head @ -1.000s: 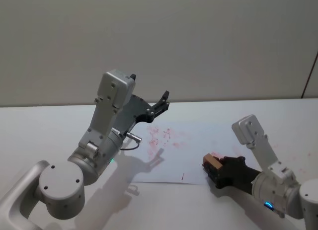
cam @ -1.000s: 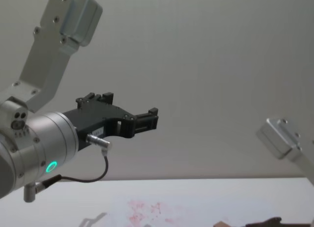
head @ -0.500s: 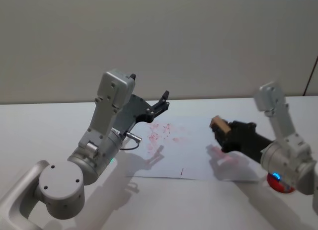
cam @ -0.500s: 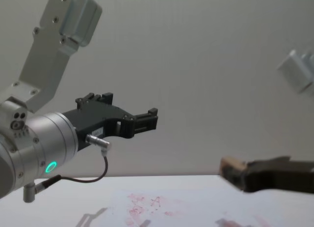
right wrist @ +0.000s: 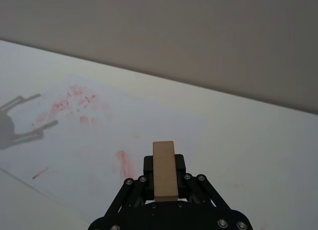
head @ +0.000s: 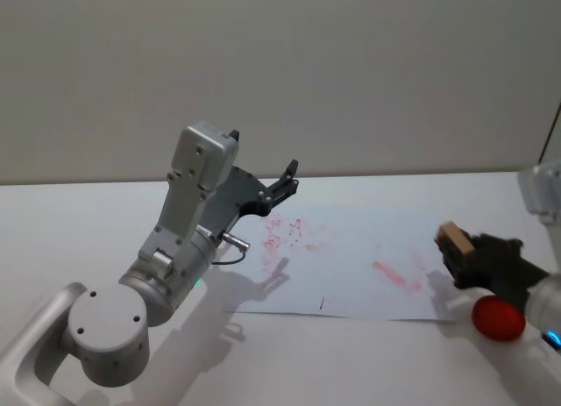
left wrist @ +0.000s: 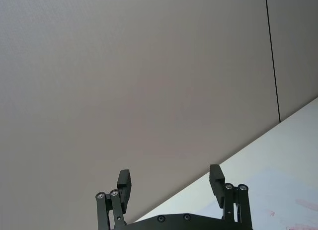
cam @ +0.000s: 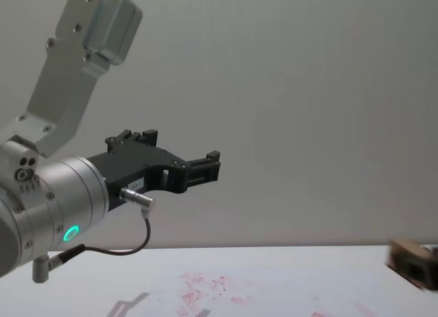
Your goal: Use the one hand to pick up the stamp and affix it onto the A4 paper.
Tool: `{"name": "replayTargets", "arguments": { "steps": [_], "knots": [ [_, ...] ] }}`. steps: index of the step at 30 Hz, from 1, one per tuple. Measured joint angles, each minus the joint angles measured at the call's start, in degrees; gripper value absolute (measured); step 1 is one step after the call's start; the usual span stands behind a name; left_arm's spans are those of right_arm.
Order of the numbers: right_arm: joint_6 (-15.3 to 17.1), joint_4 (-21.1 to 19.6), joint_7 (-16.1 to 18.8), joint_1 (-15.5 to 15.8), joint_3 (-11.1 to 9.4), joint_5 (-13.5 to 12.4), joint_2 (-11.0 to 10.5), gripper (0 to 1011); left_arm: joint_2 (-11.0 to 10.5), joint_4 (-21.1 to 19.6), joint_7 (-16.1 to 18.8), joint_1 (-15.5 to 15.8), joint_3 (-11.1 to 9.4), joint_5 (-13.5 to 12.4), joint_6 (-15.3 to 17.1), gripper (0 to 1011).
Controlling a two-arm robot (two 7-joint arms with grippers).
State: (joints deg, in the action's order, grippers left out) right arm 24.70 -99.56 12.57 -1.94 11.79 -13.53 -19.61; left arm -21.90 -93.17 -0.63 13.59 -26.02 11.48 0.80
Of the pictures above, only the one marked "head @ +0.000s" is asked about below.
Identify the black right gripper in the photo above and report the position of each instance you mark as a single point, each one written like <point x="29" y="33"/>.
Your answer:
<point x="504" y="265"/>

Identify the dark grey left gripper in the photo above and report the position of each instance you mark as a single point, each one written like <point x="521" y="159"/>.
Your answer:
<point x="232" y="191"/>

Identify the wooden block eraser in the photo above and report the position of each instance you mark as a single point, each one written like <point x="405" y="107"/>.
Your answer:
<point x="456" y="238"/>

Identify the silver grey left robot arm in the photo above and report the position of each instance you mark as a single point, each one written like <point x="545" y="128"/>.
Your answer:
<point x="105" y="322"/>

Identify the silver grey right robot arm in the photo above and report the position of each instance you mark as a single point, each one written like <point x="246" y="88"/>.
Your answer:
<point x="543" y="191"/>

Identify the red round disc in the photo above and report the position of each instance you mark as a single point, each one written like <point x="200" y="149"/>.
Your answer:
<point x="498" y="318"/>

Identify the white sheet with red marks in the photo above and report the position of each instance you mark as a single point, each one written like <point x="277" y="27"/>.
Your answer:
<point x="350" y="270"/>

